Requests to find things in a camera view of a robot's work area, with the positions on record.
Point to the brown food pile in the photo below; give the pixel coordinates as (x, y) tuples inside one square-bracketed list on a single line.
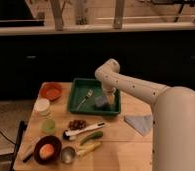
[(77, 124)]

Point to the yellow vegetable piece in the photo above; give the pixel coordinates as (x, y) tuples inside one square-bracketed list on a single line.
[(86, 148)]

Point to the black table leg bar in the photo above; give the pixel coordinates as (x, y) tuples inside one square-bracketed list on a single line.
[(21, 129)]

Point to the blue sponge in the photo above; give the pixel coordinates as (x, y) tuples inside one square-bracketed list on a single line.
[(101, 101)]

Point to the orange bowl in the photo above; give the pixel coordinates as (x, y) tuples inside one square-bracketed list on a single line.
[(51, 91)]

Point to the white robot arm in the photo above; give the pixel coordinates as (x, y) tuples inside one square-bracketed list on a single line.
[(173, 110)]

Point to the blue gray cloth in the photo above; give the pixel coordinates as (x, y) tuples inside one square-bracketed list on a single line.
[(142, 124)]

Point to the green plastic cup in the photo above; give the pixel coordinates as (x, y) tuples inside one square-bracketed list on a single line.
[(48, 126)]

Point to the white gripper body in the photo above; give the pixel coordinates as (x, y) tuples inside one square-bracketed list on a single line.
[(110, 95)]

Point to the green plastic tray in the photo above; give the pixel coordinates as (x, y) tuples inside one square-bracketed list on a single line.
[(79, 90)]

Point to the white round container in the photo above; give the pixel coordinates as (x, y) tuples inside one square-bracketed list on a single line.
[(42, 106)]

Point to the silver fork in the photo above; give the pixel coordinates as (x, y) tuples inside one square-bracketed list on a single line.
[(89, 94)]

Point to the silver metal cup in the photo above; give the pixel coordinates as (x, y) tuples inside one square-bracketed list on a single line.
[(67, 155)]

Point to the orange fruit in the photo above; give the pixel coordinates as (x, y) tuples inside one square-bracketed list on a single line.
[(46, 151)]

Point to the green vegetable piece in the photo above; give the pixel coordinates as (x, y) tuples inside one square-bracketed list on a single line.
[(95, 135)]

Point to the black handled knife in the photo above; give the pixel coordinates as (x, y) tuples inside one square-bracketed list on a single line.
[(29, 152)]

